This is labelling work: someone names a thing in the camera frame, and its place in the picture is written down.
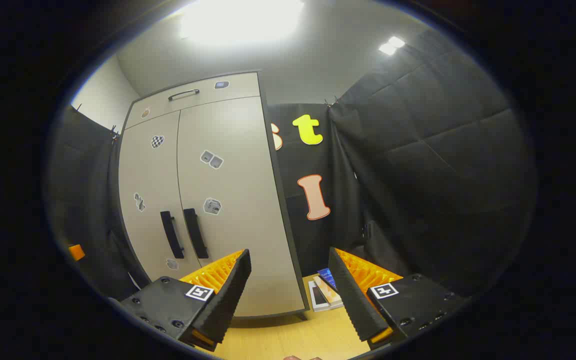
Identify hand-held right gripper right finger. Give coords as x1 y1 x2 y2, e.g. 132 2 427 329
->
328 246 469 350

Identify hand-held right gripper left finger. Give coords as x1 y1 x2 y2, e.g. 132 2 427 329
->
118 248 253 352

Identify black cabinet door handle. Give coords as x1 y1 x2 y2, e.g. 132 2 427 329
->
160 210 185 260
183 208 210 260

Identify grey cabinet door checkered sticker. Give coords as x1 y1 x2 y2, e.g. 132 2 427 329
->
117 110 204 285

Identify grey shoe cabinet door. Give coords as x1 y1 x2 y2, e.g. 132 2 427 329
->
176 96 308 318

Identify grey double-door shoe cabinet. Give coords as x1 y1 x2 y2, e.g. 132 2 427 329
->
110 70 311 321

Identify orange striped book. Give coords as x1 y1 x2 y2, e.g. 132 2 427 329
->
313 276 343 306

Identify blue book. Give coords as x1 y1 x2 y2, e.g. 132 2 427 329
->
317 268 338 290

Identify black backdrop cloth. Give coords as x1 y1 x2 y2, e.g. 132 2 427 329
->
45 27 539 301

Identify small ceiling light panel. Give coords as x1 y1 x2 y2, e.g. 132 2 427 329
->
378 36 407 56

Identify large ceiling light panel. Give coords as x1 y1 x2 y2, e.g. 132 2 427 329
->
178 0 306 48

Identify thin black top panel handle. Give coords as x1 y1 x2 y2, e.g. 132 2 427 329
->
168 89 200 102

